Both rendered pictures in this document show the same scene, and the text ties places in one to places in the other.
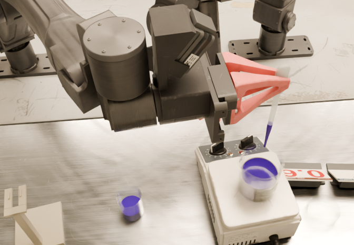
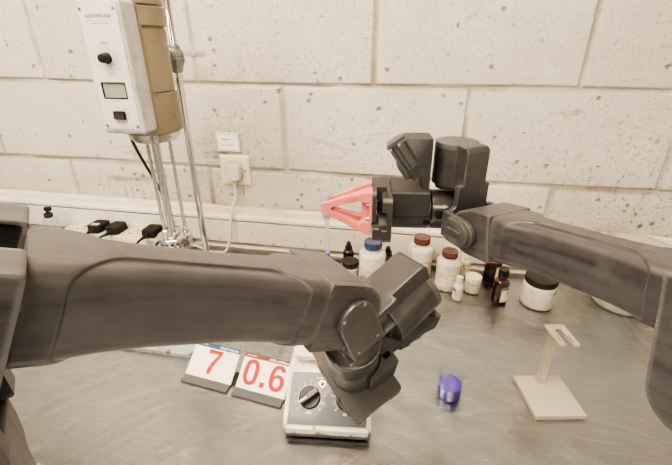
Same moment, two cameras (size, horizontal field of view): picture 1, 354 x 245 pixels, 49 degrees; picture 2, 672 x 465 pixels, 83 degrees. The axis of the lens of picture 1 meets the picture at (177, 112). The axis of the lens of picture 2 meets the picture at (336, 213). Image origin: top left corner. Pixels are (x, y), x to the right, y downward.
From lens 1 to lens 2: 0.82 m
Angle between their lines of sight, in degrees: 106
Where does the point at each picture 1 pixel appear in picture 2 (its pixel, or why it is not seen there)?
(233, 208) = not seen: hidden behind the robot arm
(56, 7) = (548, 224)
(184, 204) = not seen: hidden behind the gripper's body
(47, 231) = (536, 388)
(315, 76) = not seen: outside the picture
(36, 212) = (559, 409)
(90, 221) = (492, 393)
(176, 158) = (395, 444)
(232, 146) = (326, 407)
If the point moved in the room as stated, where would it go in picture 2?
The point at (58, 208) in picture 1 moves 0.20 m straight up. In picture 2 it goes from (535, 409) to (566, 306)
